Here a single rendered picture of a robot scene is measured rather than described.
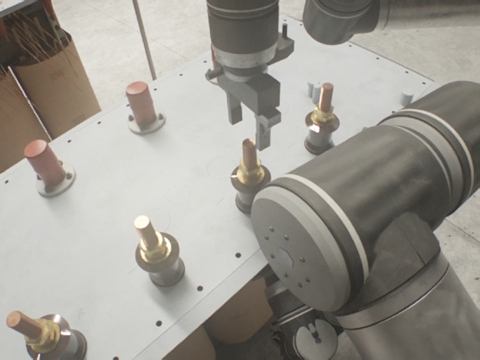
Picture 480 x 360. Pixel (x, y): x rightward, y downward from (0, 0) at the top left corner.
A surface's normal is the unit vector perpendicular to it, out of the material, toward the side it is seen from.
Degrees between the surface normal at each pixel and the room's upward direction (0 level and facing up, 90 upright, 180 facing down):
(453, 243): 0
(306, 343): 13
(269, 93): 90
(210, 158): 0
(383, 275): 33
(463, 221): 0
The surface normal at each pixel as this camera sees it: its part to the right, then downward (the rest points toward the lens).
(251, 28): 0.26, 0.75
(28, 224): -0.05, -0.62
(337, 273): -0.18, 0.36
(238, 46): -0.13, 0.78
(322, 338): 0.12, -0.50
